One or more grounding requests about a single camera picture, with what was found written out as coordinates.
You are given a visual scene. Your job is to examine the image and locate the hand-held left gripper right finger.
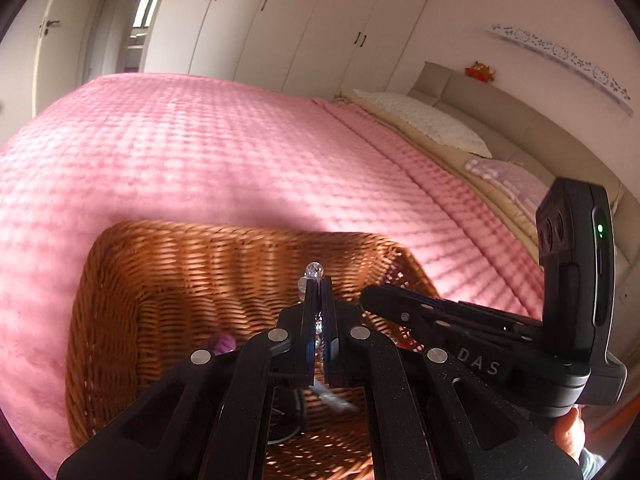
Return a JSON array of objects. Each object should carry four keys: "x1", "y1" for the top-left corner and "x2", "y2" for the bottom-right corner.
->
[{"x1": 320, "y1": 276, "x2": 586, "y2": 480}]

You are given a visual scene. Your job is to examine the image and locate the crystal jewelry pile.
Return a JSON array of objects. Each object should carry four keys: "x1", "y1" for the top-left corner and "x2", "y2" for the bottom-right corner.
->
[{"x1": 297, "y1": 261, "x2": 327, "y2": 336}]

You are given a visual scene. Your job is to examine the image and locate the beige bed headboard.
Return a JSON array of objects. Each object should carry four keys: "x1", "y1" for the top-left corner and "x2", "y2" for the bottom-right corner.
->
[{"x1": 407, "y1": 61, "x2": 640, "y2": 292}]

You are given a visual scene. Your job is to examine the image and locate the brown wicker basket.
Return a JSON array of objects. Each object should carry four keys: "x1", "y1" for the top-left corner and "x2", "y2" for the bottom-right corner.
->
[{"x1": 64, "y1": 219, "x2": 442, "y2": 480}]

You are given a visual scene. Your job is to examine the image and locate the light blue hair clip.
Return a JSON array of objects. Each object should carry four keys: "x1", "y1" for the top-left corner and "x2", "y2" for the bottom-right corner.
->
[{"x1": 309, "y1": 381, "x2": 362, "y2": 414}]

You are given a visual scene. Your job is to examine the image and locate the person's right hand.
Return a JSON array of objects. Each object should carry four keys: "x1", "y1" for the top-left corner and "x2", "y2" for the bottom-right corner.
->
[{"x1": 551, "y1": 405, "x2": 587, "y2": 467}]

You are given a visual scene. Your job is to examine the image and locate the orange plush toy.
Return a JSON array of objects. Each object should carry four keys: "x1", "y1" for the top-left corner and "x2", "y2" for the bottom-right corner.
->
[{"x1": 464, "y1": 59, "x2": 497, "y2": 83}]

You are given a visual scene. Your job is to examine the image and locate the white decorated wall shelf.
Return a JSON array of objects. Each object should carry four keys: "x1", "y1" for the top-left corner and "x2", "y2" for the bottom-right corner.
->
[{"x1": 486, "y1": 22, "x2": 632, "y2": 112}]

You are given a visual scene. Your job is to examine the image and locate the beige duvet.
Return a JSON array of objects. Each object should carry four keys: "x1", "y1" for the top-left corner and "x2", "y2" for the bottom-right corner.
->
[{"x1": 334, "y1": 89, "x2": 552, "y2": 262}]

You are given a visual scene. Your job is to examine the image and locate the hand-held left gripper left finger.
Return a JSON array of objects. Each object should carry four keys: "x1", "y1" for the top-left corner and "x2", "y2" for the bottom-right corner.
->
[{"x1": 56, "y1": 276, "x2": 322, "y2": 480}]

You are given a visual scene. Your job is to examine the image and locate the pink checkered pillow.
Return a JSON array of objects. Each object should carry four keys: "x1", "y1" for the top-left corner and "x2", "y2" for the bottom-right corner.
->
[{"x1": 464, "y1": 158, "x2": 552, "y2": 212}]

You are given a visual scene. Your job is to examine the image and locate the purple coil hair tie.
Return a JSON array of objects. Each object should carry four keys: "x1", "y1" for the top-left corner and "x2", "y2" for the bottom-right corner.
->
[{"x1": 208, "y1": 332, "x2": 237, "y2": 357}]

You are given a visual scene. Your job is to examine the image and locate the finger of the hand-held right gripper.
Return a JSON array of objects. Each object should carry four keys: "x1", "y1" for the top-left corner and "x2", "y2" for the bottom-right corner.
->
[{"x1": 359, "y1": 285, "x2": 547, "y2": 358}]

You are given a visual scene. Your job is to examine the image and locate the white wardrobe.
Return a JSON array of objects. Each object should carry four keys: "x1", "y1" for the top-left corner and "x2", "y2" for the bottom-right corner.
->
[{"x1": 144, "y1": 0, "x2": 444, "y2": 97}]

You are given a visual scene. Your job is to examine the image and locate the white door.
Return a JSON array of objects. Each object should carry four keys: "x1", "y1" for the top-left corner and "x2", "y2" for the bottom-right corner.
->
[{"x1": 31, "y1": 0, "x2": 109, "y2": 119}]

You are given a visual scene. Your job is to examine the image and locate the white dotted pillow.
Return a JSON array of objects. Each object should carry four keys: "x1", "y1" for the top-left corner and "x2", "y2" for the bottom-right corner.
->
[{"x1": 352, "y1": 88, "x2": 494, "y2": 159}]

